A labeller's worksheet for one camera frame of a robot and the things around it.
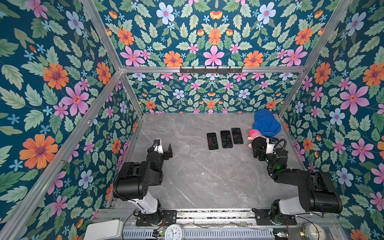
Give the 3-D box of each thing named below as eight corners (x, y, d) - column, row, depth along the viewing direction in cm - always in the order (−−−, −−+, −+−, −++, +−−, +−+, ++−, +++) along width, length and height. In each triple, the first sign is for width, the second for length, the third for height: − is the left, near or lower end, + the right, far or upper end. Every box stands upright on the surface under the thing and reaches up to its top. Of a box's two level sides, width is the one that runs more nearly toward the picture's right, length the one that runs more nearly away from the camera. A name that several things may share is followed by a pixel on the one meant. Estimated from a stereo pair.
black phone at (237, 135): (233, 143, 105) (233, 142, 103) (231, 130, 112) (231, 128, 111) (242, 143, 105) (243, 142, 103) (240, 130, 112) (240, 128, 111)
